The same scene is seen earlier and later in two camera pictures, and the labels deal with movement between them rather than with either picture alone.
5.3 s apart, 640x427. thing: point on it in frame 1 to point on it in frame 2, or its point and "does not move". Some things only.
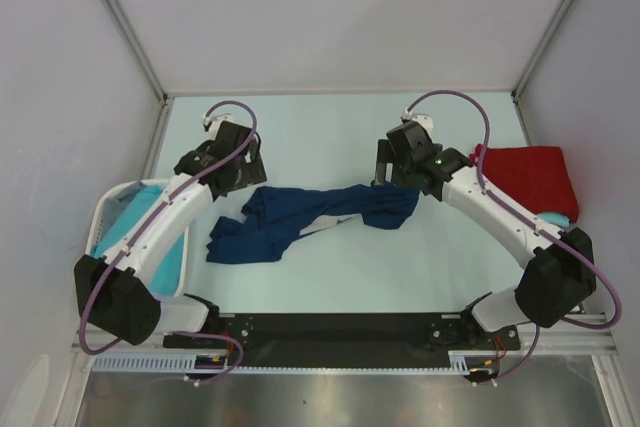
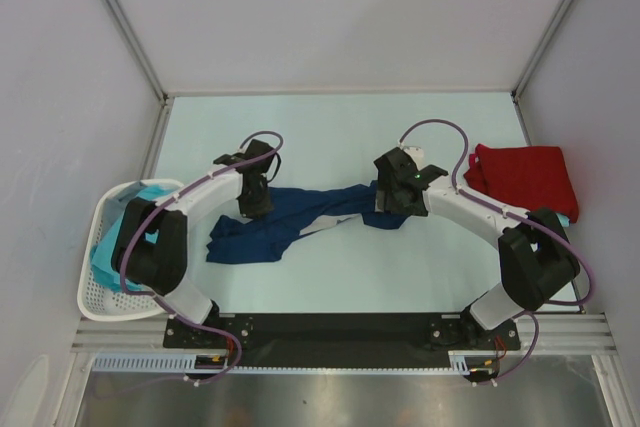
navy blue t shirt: [277, 214] does not move
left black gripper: [252, 172] to [259, 209]
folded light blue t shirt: [558, 219] does not move
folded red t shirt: [534, 177] does not move
